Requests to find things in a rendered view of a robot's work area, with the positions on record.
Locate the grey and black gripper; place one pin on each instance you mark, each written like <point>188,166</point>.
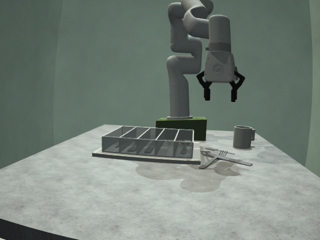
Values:
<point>220,68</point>

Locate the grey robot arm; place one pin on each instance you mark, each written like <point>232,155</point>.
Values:
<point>189,17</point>

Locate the dark grey mug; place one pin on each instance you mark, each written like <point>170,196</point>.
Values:
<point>243,135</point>

